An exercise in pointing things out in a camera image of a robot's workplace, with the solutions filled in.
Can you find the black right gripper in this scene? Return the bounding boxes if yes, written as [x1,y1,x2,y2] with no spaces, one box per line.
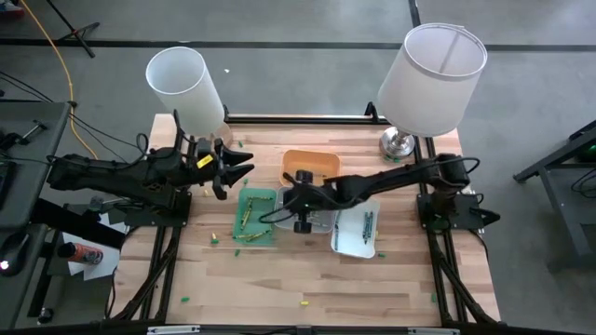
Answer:
[280,169,340,235]

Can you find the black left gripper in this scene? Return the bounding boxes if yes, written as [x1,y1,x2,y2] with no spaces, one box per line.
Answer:
[188,137,256,202]

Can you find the grey plastic bin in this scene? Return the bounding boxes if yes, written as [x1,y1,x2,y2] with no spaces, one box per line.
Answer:
[273,185,337,235]

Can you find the orange plastic bin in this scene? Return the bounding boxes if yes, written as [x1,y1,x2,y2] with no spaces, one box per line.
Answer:
[278,149,342,188]

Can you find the green translucent plastic bin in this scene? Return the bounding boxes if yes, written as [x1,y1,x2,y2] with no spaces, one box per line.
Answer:
[232,187,279,247]

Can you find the white plastic bin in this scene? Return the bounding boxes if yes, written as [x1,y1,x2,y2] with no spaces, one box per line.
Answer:
[330,197,381,260]

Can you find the cylinder shade wooden base lamp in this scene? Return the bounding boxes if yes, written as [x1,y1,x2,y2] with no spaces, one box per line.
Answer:
[144,45,234,149]

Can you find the white paper sheet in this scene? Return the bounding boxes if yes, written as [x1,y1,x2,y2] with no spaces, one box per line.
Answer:
[97,212,129,235]
[64,232,121,282]

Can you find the black support beam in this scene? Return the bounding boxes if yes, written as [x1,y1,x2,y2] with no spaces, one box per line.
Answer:
[28,198,128,250]

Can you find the cone shade chrome base lamp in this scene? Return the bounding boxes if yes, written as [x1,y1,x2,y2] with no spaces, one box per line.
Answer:
[376,21,489,159]

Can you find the orange black spray can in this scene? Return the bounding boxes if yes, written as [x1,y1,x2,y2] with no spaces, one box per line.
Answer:
[57,241,104,266]

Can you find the grey side table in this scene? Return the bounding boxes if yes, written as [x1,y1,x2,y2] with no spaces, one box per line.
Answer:
[0,100,72,230]

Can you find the black tripod stand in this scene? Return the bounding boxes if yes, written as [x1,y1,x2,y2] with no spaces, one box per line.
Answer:
[44,0,102,60]

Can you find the dark tablet device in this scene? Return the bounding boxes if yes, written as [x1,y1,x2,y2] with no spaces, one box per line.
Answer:
[0,160,13,210]

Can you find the dark metal cart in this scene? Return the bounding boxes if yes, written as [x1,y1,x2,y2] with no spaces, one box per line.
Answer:
[513,119,596,272]

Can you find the dark grey desk surface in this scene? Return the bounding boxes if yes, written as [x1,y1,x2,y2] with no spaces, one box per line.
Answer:
[0,223,62,329]

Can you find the black table edge rail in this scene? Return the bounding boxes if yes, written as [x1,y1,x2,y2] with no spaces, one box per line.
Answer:
[223,114,390,126]
[0,319,596,335]

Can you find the black floor cable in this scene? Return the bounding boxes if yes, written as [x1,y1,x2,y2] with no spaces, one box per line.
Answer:
[0,70,53,102]
[68,114,147,154]

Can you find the black aluminium frame rail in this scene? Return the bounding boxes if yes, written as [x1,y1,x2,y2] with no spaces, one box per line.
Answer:
[139,126,185,322]
[157,134,197,322]
[412,136,455,325]
[424,136,471,323]

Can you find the black cable bundle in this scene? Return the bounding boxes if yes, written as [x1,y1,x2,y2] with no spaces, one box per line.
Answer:
[109,227,181,322]
[430,232,499,325]

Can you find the silver metal bracket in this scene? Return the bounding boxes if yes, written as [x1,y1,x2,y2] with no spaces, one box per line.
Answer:
[407,327,461,335]
[146,325,201,335]

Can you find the yellow cable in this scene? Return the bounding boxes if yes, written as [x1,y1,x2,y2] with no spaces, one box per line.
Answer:
[19,0,99,159]

